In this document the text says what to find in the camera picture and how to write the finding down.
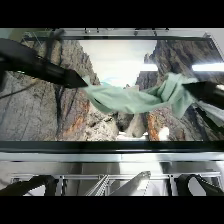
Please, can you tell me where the mint green shirt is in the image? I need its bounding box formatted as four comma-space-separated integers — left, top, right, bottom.
81, 72, 224, 128

